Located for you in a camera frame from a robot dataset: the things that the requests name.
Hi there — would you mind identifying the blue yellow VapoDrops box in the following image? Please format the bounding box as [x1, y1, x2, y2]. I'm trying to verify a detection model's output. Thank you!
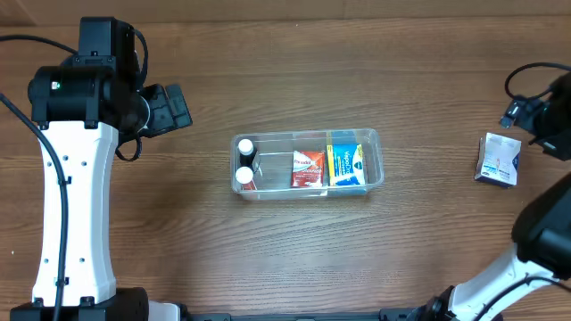
[327, 144, 366, 186]

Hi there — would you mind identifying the orange bottle white cap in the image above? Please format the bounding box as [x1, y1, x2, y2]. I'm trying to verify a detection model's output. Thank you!
[235, 167, 257, 191]

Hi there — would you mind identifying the white blue medicine box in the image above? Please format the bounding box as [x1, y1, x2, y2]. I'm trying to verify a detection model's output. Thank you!
[474, 133, 521, 188]

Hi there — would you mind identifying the clear plastic container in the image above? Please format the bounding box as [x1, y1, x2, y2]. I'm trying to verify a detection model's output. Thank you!
[230, 128, 385, 201]

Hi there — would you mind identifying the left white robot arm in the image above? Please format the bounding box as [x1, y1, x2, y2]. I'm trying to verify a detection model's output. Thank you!
[10, 55, 192, 320]

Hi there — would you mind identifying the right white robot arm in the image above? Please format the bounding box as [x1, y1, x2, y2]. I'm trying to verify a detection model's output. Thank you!
[407, 175, 570, 320]

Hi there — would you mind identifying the black bottle white cap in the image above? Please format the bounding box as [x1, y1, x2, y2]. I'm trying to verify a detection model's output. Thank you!
[237, 138, 259, 171]

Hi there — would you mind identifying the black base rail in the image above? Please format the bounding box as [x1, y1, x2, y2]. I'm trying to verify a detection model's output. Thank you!
[181, 305, 453, 321]

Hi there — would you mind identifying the red Panadol box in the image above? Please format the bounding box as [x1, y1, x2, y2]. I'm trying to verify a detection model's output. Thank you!
[291, 151, 325, 187]

